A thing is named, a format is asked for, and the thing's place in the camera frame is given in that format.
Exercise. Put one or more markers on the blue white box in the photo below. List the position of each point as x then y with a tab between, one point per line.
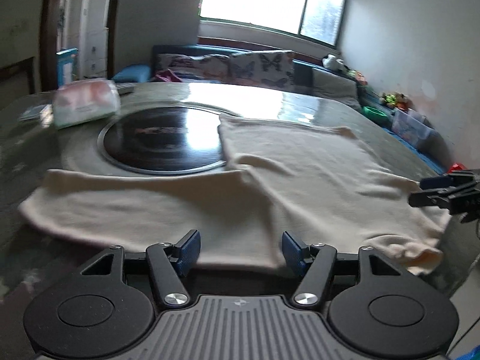
67	67

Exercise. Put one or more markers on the small butterfly print cushion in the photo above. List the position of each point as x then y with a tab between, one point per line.
195	65

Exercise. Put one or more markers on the blue sofa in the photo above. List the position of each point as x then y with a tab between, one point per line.
303	71

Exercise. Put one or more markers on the light blue printed blanket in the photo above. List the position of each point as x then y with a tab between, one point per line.
202	77

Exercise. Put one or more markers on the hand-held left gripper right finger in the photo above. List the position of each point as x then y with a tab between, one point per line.
292	249

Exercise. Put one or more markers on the green orange toy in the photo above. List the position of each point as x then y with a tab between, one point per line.
356	75

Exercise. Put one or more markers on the pink garment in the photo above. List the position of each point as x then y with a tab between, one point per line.
168	75

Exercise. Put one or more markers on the cream knit garment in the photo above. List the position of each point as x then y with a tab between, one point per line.
300	180

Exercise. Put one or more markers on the pink white tissue pack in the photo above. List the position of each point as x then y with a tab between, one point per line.
86	101

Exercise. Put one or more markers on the red plastic stool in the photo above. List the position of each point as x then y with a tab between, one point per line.
456	167

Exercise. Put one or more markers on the white plush toy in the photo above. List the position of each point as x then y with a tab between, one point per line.
333	63

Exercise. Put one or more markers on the green bowl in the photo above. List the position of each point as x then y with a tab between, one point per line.
375	114

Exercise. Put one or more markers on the grey cushion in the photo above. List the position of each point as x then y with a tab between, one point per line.
333	84

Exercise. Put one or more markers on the large butterfly print cushion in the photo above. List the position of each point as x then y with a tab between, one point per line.
262	65

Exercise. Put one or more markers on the dark wooden door frame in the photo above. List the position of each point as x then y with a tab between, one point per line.
48	26

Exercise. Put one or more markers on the brown plush toy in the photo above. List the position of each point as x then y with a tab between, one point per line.
393	99

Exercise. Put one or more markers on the clear plastic storage box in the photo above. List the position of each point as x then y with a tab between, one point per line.
412	127

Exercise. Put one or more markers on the round black induction cooktop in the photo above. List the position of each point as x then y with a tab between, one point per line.
161	138

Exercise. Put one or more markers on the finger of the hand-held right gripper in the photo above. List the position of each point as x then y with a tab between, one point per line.
435	182
427	199

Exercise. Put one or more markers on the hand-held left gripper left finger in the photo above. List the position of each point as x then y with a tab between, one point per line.
189	249

